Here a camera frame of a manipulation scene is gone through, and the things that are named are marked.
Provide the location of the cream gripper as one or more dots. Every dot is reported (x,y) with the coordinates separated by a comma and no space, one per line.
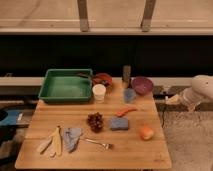
(174,100)

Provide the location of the silver metal fork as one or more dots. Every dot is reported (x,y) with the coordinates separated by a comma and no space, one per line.
(105,145)

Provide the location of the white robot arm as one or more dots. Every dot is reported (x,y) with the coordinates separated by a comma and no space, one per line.
(201,88)

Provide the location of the blue translucent plastic cup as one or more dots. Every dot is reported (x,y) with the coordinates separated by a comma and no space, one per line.
(129,95)

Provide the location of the white plastic cup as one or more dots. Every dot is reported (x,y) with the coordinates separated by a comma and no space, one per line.
(99,92)

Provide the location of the purple bowl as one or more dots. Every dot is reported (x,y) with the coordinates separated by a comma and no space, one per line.
(142,85)

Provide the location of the red yellow apple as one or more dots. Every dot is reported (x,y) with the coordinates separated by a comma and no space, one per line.
(146,132)

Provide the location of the orange carrot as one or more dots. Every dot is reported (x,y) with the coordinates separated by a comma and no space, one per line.
(124,111)

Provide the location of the dark rectangular block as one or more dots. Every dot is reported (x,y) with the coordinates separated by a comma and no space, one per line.
(126,73)

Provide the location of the blue sponge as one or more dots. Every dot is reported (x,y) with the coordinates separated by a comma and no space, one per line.
(119,124)

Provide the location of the red bowl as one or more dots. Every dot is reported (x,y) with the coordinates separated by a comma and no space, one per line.
(102,78)

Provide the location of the bunch of red grapes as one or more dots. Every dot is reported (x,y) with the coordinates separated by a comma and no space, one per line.
(95,121)

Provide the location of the blue grey cloth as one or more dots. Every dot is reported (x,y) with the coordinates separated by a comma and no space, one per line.
(71,137)

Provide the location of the green plastic tray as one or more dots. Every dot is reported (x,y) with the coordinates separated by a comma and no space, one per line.
(66,85)

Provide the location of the blue object at left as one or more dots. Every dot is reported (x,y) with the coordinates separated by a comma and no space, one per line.
(12,117)

